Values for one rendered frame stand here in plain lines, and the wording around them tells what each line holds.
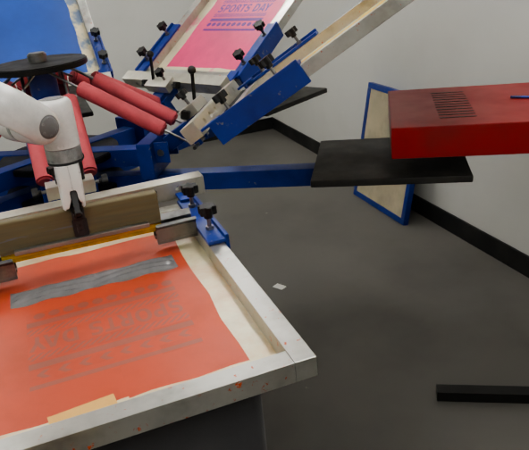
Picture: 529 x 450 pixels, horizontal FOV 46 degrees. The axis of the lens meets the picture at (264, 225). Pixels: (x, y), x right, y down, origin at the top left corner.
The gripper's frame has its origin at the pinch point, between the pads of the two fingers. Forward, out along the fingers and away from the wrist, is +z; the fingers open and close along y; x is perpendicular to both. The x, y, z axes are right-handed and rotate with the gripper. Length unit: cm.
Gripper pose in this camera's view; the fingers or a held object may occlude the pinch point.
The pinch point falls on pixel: (79, 224)
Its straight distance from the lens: 146.8
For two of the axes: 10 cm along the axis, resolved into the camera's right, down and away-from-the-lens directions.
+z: 0.9, 9.1, 4.0
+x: 9.3, -2.2, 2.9
